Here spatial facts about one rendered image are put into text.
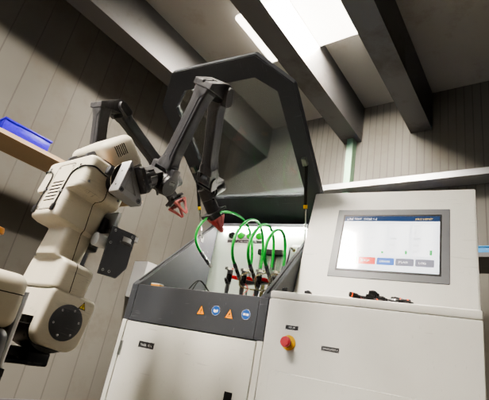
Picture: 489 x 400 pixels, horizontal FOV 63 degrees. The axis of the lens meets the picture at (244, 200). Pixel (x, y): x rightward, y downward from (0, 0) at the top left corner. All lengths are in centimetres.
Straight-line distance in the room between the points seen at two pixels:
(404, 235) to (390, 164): 251
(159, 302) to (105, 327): 238
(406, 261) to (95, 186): 121
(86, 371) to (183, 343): 250
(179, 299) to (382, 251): 88
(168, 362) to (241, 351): 33
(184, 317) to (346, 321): 67
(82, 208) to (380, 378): 108
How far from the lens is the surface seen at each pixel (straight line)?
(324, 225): 193
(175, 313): 178
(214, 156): 157
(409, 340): 143
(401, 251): 178
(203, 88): 139
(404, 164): 424
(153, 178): 135
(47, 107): 399
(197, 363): 168
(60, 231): 140
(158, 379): 178
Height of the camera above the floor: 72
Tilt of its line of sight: 21 degrees up
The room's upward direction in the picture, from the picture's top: 11 degrees clockwise
